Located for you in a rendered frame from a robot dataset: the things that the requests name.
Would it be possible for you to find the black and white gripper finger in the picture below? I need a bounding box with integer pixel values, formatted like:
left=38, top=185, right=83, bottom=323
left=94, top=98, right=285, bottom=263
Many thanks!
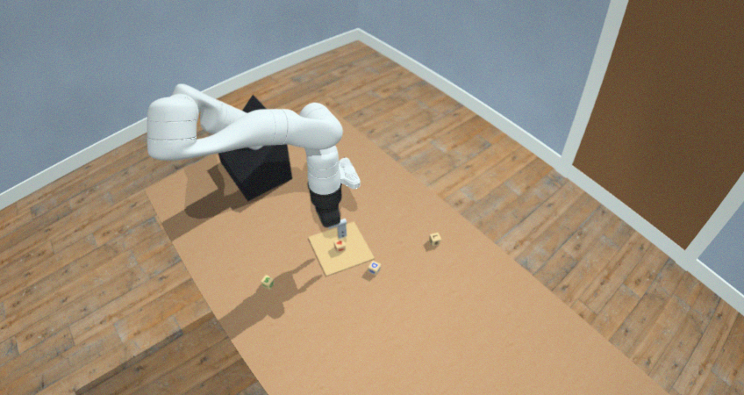
left=328, top=219, right=347, bottom=239

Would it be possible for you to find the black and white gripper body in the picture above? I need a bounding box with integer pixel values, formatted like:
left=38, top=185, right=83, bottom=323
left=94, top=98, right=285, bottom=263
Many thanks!
left=307, top=158, right=361, bottom=227

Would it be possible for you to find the tan flat mat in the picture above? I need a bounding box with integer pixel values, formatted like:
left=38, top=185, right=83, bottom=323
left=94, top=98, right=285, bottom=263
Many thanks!
left=309, top=222, right=375, bottom=276

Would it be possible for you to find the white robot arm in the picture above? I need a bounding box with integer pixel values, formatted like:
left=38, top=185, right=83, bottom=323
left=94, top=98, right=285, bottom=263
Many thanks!
left=147, top=84, right=343, bottom=178

